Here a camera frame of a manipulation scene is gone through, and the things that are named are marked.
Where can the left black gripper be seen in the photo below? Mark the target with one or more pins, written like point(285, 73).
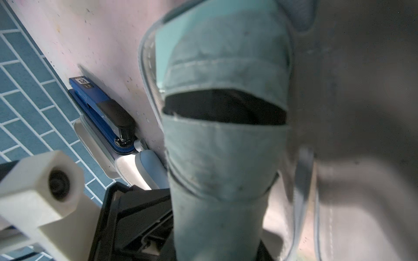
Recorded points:
point(134, 225)

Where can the mint green umbrella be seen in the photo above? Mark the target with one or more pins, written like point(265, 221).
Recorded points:
point(217, 75)

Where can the grey sleeve back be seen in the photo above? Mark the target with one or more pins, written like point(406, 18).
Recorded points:
point(349, 175)

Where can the white open sleeve centre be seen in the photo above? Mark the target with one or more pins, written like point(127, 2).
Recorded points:
point(143, 169)

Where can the blue stapler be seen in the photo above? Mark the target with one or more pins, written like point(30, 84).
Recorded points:
point(113, 122)

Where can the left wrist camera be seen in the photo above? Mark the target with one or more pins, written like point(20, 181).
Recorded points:
point(43, 205)

